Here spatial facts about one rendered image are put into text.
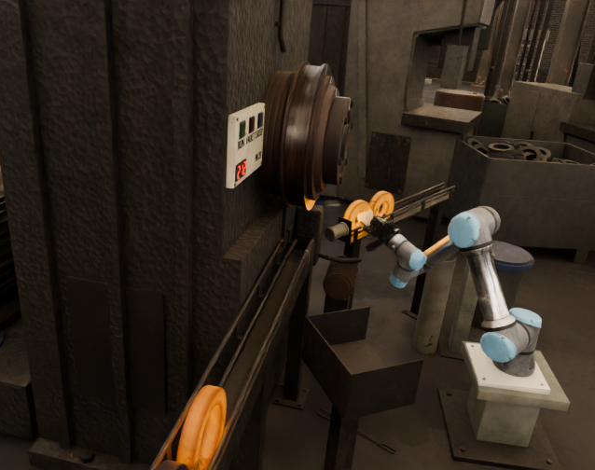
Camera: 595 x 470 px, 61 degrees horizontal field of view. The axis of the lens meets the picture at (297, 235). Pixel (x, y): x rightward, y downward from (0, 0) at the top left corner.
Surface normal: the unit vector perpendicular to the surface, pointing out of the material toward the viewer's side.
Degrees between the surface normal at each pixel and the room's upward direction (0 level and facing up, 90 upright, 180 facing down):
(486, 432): 90
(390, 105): 90
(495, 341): 99
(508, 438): 90
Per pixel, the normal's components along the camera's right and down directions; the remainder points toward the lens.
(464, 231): -0.77, 0.11
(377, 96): -0.44, 0.31
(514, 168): 0.05, 0.38
